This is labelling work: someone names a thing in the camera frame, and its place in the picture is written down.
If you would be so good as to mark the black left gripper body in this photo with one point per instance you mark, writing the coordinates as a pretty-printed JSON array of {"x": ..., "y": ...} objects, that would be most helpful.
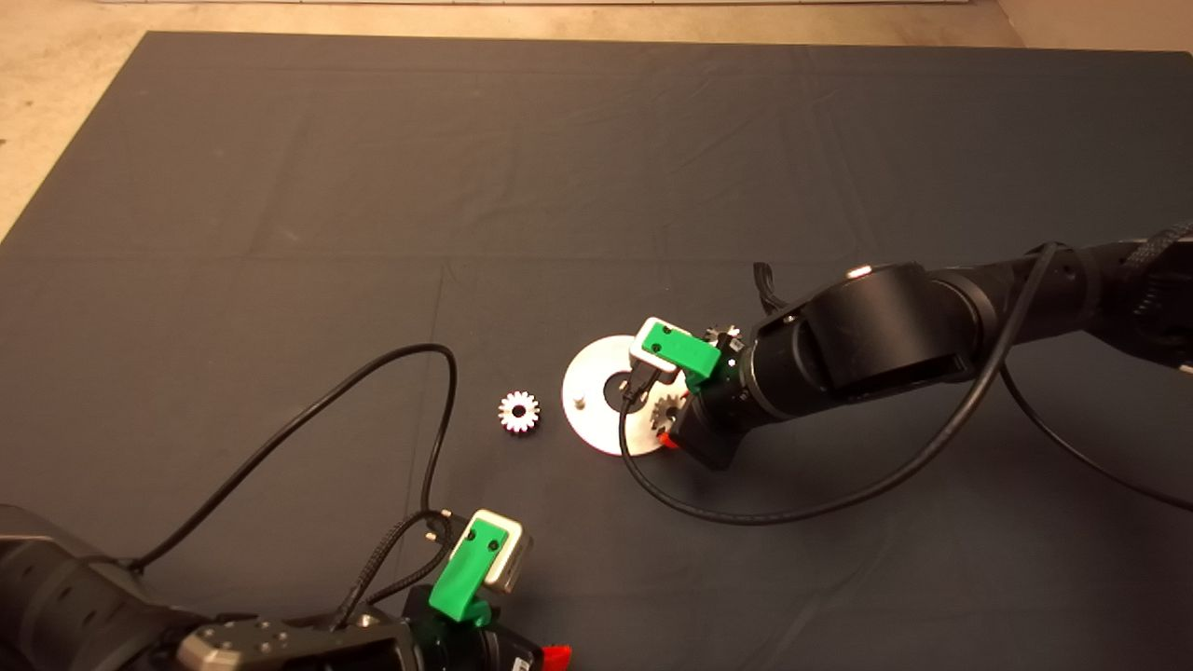
[{"x": 508, "y": 648}]

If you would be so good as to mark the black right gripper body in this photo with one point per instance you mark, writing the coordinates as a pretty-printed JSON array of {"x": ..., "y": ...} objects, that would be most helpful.
[{"x": 718, "y": 419}]

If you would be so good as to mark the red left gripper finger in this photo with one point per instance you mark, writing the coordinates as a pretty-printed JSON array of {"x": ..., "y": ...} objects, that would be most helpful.
[{"x": 556, "y": 660}]

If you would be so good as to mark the dark steel planetary gear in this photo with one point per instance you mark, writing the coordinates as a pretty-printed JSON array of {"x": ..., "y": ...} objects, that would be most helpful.
[
  {"x": 725, "y": 333},
  {"x": 666, "y": 410}
]

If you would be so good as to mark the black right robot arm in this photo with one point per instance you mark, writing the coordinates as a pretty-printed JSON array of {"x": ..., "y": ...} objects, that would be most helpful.
[{"x": 885, "y": 340}]

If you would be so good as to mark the round metal carrier plate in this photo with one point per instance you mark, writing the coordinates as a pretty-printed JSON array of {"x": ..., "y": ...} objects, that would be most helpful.
[{"x": 587, "y": 424}]

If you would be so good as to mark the bright steel planetary gear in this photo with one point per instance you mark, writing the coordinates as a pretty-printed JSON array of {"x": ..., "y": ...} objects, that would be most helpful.
[{"x": 508, "y": 417}]

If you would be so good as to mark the dark grey table cloth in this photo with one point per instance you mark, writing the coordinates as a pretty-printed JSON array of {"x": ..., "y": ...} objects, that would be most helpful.
[{"x": 596, "y": 186}]

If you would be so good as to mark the green right camera mount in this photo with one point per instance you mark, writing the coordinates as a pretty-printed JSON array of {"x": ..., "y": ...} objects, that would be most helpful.
[{"x": 690, "y": 349}]

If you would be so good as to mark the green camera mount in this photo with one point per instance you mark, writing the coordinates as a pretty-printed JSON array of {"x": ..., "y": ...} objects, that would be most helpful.
[
  {"x": 690, "y": 349},
  {"x": 461, "y": 576}
]

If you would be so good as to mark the green left camera mount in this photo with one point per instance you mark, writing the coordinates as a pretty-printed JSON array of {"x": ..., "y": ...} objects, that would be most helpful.
[{"x": 461, "y": 576}]

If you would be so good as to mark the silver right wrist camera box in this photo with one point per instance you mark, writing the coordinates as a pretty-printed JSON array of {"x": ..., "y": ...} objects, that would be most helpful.
[{"x": 645, "y": 359}]

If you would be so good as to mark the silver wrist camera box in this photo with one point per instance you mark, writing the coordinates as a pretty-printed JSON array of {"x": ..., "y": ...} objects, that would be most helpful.
[
  {"x": 513, "y": 557},
  {"x": 645, "y": 359}
]

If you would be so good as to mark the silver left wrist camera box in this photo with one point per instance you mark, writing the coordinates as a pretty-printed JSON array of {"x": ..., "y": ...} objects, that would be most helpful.
[{"x": 513, "y": 557}]

